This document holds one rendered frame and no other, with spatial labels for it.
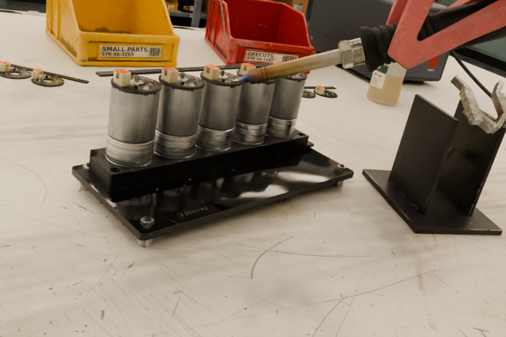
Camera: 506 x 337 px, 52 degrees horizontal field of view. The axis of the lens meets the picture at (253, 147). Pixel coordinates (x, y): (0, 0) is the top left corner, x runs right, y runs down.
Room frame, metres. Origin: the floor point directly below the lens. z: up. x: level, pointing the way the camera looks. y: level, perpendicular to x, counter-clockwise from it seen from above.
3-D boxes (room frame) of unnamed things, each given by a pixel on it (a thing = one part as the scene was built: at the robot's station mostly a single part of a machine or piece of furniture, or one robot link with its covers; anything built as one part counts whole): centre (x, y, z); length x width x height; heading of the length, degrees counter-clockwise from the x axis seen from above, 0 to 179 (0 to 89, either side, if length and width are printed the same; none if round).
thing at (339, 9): (0.69, -0.13, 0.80); 0.15 x 0.12 x 0.10; 32
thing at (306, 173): (0.28, 0.01, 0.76); 0.16 x 0.07 x 0.01; 137
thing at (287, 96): (0.33, -0.01, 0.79); 0.02 x 0.02 x 0.05
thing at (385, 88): (0.54, -0.12, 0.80); 0.03 x 0.03 x 0.10
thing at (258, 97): (0.31, 0.01, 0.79); 0.02 x 0.02 x 0.05
